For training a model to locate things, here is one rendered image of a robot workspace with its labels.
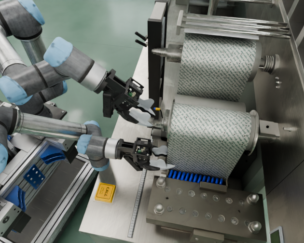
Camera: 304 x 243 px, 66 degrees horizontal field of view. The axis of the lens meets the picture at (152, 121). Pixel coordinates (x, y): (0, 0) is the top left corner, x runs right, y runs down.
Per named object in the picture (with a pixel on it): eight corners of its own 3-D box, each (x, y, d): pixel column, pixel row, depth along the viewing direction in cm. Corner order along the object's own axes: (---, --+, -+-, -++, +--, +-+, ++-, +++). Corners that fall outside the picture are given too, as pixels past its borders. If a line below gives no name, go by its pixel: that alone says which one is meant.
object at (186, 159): (166, 168, 93) (168, 142, 78) (226, 178, 90) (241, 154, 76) (165, 169, 93) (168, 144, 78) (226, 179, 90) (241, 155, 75)
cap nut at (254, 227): (247, 221, 80) (252, 217, 76) (258, 223, 79) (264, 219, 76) (248, 232, 78) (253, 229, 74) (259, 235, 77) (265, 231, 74)
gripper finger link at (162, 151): (177, 150, 84) (151, 149, 84) (176, 157, 88) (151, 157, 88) (177, 142, 85) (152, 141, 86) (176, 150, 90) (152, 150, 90)
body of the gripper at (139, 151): (148, 157, 80) (114, 151, 81) (149, 168, 87) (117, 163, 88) (153, 138, 84) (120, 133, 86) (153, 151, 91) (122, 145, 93)
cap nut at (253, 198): (246, 194, 85) (250, 189, 82) (256, 195, 85) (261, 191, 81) (246, 204, 83) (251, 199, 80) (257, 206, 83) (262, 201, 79)
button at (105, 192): (100, 184, 101) (99, 182, 99) (116, 187, 101) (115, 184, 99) (95, 200, 97) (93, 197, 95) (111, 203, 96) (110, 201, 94)
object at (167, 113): (165, 109, 74) (161, 132, 75) (171, 109, 74) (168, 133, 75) (166, 109, 82) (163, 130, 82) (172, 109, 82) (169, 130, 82)
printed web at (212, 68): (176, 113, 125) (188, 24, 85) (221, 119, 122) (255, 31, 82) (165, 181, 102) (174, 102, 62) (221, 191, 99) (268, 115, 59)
